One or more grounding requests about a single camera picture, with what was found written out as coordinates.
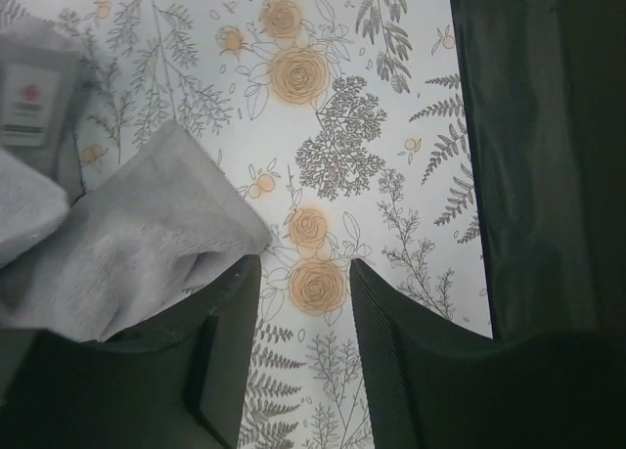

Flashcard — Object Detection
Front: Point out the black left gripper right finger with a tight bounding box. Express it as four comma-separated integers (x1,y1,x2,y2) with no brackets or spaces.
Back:
349,260,625,448

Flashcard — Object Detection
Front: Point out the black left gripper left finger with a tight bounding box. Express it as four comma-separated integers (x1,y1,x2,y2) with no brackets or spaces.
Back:
1,255,260,448

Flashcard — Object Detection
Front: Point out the grey panda towel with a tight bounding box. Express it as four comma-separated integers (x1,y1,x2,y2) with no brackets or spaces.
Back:
1,16,271,341

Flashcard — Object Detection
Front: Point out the floral patterned table mat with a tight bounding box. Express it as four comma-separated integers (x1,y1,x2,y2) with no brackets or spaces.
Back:
1,0,491,448

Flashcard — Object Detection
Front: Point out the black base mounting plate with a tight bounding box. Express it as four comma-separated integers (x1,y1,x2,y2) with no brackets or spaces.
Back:
451,0,625,340

